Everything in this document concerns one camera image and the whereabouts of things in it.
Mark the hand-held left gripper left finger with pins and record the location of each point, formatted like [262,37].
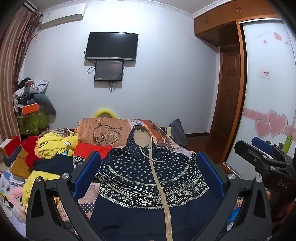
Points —
[86,172]

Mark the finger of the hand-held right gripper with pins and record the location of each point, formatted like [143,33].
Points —
[262,144]
[246,150]

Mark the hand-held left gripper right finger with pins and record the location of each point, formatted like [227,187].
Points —
[211,173]

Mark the navy patterned hoodie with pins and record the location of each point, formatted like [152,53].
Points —
[143,166]

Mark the person's right forearm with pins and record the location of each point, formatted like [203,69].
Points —
[285,208]

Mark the red cloth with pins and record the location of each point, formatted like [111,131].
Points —
[89,149]

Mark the green bottle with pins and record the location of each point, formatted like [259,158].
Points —
[288,143]

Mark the frosted sliding door with hearts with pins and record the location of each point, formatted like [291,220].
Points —
[261,104]

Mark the yellow cartoon fleece garment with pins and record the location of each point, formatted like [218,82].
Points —
[53,146]

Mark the printed bed cover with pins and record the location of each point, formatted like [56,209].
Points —
[104,131]

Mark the dark blue bag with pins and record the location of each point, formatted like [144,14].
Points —
[178,132]

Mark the pale yellow pad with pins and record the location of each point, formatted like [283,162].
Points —
[168,132]

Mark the brown wooden door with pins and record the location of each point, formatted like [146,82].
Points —
[227,92]

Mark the red fluffy garment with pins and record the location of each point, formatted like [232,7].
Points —
[30,150]

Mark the brown cardboard box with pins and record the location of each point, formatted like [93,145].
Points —
[20,165]

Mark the white paper label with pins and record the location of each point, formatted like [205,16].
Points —
[265,73]

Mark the green patterned cloth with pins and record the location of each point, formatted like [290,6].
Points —
[32,122]

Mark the printed paper packets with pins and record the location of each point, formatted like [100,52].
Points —
[10,182]

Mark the pink plush toy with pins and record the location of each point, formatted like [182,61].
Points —
[12,201]

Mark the red and white box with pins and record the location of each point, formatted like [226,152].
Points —
[11,146]

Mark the orange box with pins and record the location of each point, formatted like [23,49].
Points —
[30,109]

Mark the pile of assorted clutter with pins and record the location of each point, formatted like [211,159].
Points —
[24,91]

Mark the wooden overhead cabinet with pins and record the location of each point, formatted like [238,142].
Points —
[215,23]

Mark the striped brown curtain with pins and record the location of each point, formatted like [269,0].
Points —
[11,58]

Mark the white air conditioner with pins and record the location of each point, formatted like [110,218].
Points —
[62,18]

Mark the small black wall monitor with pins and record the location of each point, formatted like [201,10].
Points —
[108,70]

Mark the black wall television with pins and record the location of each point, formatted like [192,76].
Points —
[111,45]

